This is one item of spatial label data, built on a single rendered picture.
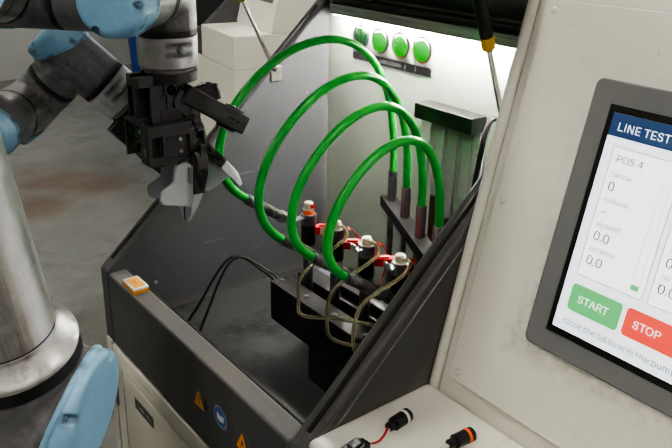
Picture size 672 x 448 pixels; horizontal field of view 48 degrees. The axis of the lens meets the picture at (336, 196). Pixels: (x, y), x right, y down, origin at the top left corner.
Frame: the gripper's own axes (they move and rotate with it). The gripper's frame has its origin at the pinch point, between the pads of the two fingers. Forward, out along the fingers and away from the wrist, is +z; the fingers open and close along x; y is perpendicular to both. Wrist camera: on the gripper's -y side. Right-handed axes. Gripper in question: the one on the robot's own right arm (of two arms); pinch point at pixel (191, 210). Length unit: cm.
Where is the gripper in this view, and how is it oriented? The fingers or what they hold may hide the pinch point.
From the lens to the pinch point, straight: 105.8
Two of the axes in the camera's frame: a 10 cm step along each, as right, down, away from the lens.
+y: -7.9, 2.1, -5.8
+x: 6.2, 3.0, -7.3
